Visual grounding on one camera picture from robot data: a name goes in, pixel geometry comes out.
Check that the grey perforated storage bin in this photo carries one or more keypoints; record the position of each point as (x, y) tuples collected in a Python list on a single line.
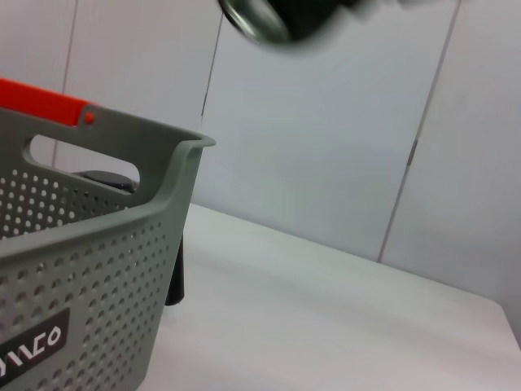
[(102, 285)]

